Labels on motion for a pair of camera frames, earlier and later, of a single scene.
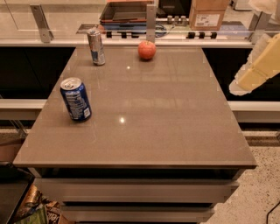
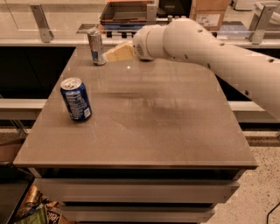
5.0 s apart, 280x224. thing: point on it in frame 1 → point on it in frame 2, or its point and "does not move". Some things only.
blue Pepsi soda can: x=77 y=98 does not move
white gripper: x=260 y=70 → x=140 y=44
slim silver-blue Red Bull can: x=96 y=45 does not move
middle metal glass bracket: x=150 y=23 does not move
